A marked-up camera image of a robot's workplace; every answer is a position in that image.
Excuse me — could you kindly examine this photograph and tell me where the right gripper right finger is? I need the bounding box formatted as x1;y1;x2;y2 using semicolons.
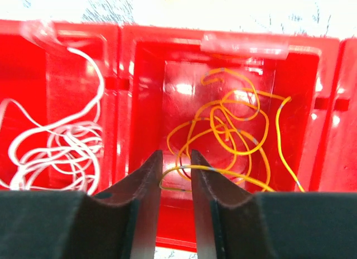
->
191;151;356;258

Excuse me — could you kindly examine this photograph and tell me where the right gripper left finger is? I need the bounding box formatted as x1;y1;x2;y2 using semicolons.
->
1;150;163;258

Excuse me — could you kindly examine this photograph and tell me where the white cable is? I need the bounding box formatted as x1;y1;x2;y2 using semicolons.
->
0;46;106;195

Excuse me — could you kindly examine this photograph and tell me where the yellow orange cable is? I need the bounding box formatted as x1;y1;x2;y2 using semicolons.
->
159;68;305;193

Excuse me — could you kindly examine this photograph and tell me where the red three-compartment tray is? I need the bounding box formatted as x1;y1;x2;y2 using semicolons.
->
1;20;356;253

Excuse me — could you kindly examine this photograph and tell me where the floral table mat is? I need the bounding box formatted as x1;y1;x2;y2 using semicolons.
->
1;0;356;39

